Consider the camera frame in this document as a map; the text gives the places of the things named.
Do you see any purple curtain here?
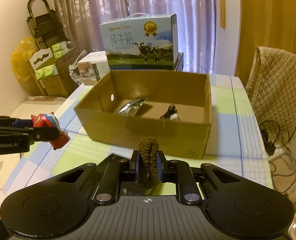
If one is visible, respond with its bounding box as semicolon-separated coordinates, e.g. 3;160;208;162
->
54;0;216;74

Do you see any folding hand cart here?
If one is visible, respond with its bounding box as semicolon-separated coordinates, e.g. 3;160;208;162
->
27;0;68;50

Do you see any silver foil pouch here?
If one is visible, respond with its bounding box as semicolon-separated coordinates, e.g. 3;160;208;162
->
117;98;148;116

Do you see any cardboard box with tissues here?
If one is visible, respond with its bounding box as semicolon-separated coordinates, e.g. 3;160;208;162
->
28;41;79;98

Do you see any brown scrunchie ring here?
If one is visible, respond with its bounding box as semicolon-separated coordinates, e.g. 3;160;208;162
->
137;135;161;190

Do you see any white appliance box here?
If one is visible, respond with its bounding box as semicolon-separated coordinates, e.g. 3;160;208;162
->
77;51;110;86

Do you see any milk carton gift box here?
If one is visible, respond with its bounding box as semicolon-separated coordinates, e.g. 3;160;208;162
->
100;13;178;70

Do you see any quilted chair cover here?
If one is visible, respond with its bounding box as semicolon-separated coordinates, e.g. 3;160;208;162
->
246;47;296;139

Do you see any power strip with cables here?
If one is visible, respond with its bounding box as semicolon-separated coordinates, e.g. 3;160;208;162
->
259;120;296;198

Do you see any black cable bundle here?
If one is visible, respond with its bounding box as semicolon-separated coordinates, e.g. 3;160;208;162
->
159;103;181;121

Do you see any checkered tablecloth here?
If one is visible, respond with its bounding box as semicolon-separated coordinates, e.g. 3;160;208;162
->
0;75;272;202

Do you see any brown cardboard box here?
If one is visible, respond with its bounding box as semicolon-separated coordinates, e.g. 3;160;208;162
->
75;70;211;159

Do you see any yellow plastic bag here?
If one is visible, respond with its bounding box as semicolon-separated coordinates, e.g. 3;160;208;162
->
10;36;38;82

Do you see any white plastic bag clutter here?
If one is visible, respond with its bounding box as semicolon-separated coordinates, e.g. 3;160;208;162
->
69;50;88;86

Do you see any red cat figurine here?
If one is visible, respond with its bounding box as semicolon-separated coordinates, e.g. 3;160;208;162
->
30;112;70;150

